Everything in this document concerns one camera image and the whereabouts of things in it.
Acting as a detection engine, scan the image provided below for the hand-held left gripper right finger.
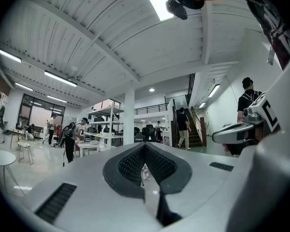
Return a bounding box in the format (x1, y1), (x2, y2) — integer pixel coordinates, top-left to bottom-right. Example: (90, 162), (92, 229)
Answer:
(145, 141), (242, 229)

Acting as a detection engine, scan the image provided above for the person's black printed shirt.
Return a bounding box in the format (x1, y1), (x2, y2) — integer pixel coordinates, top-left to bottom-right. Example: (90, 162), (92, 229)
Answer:
(241, 0), (290, 71)

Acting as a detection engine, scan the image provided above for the dark wooden staircase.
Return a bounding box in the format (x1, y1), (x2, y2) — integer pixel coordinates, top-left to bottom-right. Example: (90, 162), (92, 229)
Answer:
(172, 100), (208, 149)

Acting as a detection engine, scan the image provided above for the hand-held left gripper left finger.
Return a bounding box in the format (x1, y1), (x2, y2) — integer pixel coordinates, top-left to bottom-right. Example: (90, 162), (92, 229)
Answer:
(21, 141), (158, 231)

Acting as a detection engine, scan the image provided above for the white metal shelf rack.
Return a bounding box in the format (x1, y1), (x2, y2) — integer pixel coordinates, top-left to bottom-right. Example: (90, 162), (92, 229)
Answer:
(86, 105), (125, 152)

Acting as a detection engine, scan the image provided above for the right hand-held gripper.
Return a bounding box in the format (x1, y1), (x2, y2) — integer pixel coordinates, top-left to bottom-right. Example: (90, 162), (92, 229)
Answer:
(212, 92), (281, 146)

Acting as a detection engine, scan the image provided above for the large dark-framed window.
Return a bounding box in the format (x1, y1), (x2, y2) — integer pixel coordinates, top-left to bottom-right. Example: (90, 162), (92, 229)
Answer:
(16, 93), (66, 131)

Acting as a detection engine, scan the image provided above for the round white side table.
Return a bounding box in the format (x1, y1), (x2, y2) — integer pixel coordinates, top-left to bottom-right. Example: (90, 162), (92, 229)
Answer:
(0, 149), (26, 198)

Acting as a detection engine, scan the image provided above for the black stair railing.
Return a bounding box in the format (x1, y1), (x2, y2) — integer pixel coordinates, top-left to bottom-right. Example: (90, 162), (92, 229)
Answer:
(185, 72), (196, 107)

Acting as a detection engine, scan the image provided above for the white square pillar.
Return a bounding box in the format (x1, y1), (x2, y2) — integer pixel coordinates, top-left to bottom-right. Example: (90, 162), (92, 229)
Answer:
(123, 87), (135, 145)

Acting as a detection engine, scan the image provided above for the black green backpack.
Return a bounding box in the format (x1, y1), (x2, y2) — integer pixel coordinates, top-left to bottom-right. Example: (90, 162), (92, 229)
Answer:
(57, 121), (76, 148)

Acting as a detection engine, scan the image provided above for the black balcony railing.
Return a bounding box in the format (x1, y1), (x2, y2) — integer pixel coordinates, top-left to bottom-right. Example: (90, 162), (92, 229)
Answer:
(133, 102), (170, 116)

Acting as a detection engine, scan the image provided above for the gold wire chair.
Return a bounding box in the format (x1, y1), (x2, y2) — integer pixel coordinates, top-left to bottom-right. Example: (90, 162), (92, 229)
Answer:
(16, 141), (35, 166)

